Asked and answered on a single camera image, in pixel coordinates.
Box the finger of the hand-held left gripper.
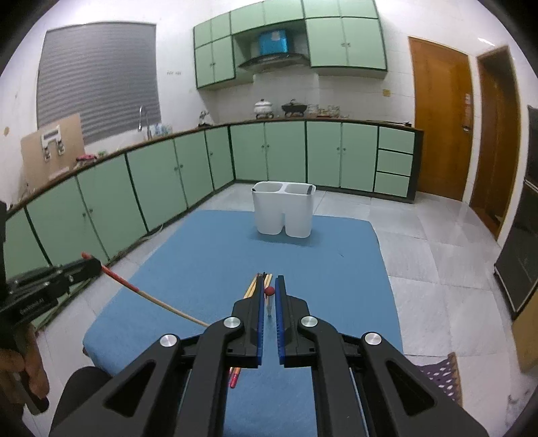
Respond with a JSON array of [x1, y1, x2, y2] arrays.
[[54, 257, 104, 278], [6, 269, 102, 302]]

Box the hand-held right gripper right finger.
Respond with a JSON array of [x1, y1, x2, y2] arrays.
[[275, 275, 490, 437]]

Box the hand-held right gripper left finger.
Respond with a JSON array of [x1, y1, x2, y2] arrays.
[[49, 275, 266, 437]]

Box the white utensil holder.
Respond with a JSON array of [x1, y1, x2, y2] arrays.
[[251, 182, 317, 238]]

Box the person's left hand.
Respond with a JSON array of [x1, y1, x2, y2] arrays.
[[0, 325, 49, 406]]

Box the blue mat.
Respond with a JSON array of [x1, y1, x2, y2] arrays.
[[83, 210, 404, 437]]

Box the green base cabinets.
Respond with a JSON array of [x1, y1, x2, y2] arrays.
[[0, 120, 423, 291]]

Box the cardboard sheet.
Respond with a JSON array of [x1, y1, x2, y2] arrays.
[[21, 113, 85, 182]]

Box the metal faucet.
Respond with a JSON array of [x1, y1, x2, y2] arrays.
[[139, 106, 153, 142]]

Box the stool with patterned cushion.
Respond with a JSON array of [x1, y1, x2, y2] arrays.
[[416, 352, 463, 406]]

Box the grey window blind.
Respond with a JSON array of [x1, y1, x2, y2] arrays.
[[36, 23, 162, 144]]

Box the stacked bowls and jars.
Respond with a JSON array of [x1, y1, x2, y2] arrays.
[[307, 104, 350, 119]]

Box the cardboard box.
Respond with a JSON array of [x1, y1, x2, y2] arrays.
[[513, 303, 538, 373]]

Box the black glass cabinet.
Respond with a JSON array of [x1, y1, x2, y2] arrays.
[[494, 105, 538, 321]]

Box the closed wooden door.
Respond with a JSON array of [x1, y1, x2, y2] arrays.
[[409, 36, 475, 202]]

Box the range hood with blue box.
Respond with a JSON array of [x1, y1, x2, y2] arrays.
[[237, 29, 310, 70]]

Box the open wooden doorway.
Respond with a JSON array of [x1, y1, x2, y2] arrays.
[[468, 45, 522, 240]]

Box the green wall cabinets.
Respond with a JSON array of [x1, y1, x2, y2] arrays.
[[193, 0, 388, 89]]

